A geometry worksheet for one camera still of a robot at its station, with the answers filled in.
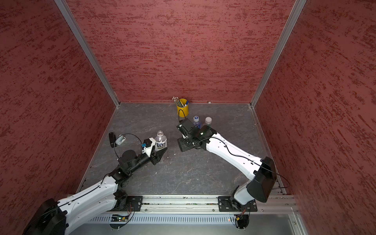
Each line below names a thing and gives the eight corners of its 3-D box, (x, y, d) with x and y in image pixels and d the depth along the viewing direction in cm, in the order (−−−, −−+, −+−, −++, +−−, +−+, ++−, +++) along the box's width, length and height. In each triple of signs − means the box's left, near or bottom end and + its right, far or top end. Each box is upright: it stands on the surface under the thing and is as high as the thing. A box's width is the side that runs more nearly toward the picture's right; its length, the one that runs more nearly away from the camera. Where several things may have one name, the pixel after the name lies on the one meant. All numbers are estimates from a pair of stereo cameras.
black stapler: (112, 147, 96) (110, 145, 94) (110, 135, 103) (108, 133, 100) (117, 145, 97) (115, 143, 95) (115, 133, 104) (113, 131, 101)
